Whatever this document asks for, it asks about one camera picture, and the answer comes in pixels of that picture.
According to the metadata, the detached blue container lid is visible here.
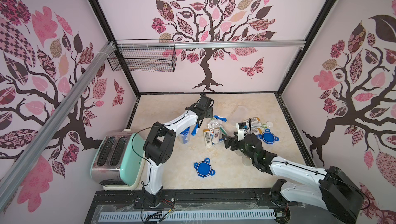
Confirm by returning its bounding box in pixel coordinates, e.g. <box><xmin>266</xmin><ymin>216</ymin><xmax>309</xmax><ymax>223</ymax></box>
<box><xmin>259</xmin><ymin>128</ymin><xmax>279</xmax><ymax>144</ymax></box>

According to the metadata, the clear plastic toiletry bag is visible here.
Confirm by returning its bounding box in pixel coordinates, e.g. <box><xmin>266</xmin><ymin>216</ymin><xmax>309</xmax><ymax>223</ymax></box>
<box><xmin>207</xmin><ymin>117</ymin><xmax>222</xmax><ymax>135</ymax></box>

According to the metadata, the blue lid toiletry container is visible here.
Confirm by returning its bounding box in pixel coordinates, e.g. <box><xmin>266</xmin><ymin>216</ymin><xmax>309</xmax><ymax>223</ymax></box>
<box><xmin>179</xmin><ymin>127</ymin><xmax>191</xmax><ymax>144</ymax></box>
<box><xmin>230</xmin><ymin>105</ymin><xmax>249</xmax><ymax>124</ymax></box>

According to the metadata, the small white round cap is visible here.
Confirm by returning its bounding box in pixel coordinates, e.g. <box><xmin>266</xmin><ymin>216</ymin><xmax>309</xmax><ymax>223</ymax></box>
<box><xmin>266</xmin><ymin>121</ymin><xmax>274</xmax><ymax>128</ymax></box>

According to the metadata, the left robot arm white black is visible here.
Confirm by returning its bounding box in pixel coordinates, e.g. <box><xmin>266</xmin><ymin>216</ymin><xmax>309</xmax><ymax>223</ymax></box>
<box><xmin>142</xmin><ymin>94</ymin><xmax>214</xmax><ymax>207</ymax></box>

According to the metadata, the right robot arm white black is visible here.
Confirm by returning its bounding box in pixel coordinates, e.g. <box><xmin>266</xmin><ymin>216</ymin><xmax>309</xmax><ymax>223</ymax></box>
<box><xmin>222</xmin><ymin>134</ymin><xmax>365</xmax><ymax>224</ymax></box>

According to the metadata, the small corked glass jar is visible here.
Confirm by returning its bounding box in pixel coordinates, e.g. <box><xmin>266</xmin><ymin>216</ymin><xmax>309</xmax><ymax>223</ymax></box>
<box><xmin>242</xmin><ymin>157</ymin><xmax>252</xmax><ymax>166</ymax></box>

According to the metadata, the mint green silver toaster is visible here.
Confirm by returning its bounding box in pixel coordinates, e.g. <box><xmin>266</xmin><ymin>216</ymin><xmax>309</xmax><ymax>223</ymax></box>
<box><xmin>90</xmin><ymin>130</ymin><xmax>145</xmax><ymax>191</ymax></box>

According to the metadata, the white slotted cable duct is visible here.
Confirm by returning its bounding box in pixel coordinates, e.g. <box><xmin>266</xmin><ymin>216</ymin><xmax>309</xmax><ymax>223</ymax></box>
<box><xmin>97</xmin><ymin>209</ymin><xmax>276</xmax><ymax>224</ymax></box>

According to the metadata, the back aluminium rail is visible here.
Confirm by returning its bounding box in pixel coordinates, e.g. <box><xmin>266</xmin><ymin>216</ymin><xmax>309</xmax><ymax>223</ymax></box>
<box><xmin>117</xmin><ymin>39</ymin><xmax>306</xmax><ymax>49</ymax></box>

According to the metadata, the aluminium rail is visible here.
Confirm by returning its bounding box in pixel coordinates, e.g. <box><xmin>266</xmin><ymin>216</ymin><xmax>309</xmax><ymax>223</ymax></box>
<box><xmin>117</xmin><ymin>39</ymin><xmax>306</xmax><ymax>49</ymax></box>
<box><xmin>1</xmin><ymin>41</ymin><xmax>117</xmax><ymax>211</ymax></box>

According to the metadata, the black wire basket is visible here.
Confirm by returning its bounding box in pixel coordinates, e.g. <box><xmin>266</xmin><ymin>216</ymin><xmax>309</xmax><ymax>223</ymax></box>
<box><xmin>107</xmin><ymin>38</ymin><xmax>177</xmax><ymax>72</ymax></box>

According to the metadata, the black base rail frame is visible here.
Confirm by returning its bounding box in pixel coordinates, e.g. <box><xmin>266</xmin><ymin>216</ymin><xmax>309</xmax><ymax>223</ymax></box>
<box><xmin>84</xmin><ymin>186</ymin><xmax>353</xmax><ymax>224</ymax></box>

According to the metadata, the left aluminium rail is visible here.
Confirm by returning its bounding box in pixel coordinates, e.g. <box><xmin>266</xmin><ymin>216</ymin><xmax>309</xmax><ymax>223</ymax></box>
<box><xmin>1</xmin><ymin>41</ymin><xmax>117</xmax><ymax>211</ymax></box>

